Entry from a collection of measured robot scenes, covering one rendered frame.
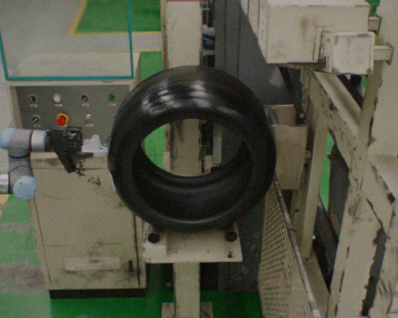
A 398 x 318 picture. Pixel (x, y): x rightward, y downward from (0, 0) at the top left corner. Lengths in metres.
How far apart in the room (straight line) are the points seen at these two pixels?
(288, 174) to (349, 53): 0.96
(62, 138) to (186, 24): 0.59
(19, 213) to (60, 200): 1.19
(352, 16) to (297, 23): 0.13
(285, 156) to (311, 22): 0.87
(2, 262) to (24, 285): 0.27
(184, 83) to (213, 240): 0.67
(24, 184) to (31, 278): 1.50
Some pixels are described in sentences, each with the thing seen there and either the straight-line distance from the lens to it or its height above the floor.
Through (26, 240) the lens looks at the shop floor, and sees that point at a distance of 3.47.
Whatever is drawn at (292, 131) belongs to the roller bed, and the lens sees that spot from 2.02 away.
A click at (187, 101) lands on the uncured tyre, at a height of 1.43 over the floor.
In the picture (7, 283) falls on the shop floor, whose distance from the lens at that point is 3.19.
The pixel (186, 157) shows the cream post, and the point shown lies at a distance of 2.11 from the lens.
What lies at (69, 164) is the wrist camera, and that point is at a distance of 1.84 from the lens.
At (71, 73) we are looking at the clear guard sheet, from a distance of 2.28.
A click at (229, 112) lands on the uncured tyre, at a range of 1.61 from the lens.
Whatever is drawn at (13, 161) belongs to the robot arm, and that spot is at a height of 1.19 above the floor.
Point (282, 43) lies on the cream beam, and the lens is 1.30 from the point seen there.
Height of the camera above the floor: 2.06
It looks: 30 degrees down
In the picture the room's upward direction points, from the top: straight up
